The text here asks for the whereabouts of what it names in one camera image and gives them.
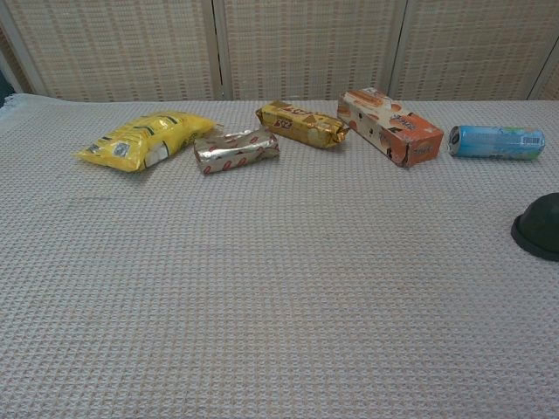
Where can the silver foil snack pack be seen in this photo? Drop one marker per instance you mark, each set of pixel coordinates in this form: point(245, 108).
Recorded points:
point(236, 150)

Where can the beige waffle tablecloth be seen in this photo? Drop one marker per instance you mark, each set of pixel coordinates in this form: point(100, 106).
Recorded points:
point(262, 283)

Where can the gold biscuit pack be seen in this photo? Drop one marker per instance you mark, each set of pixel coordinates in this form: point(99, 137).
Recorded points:
point(301, 124)

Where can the orange biscuit box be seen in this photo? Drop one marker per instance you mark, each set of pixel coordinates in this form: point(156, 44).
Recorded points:
point(384, 124)

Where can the yellow snack bag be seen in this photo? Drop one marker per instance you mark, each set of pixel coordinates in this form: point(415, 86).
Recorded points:
point(131, 139)

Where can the woven folding screen panel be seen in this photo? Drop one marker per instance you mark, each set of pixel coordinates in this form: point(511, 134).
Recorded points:
point(310, 48)
point(109, 48)
point(476, 48)

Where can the light blue drink can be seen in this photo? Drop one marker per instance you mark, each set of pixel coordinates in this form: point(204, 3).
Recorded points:
point(493, 142)

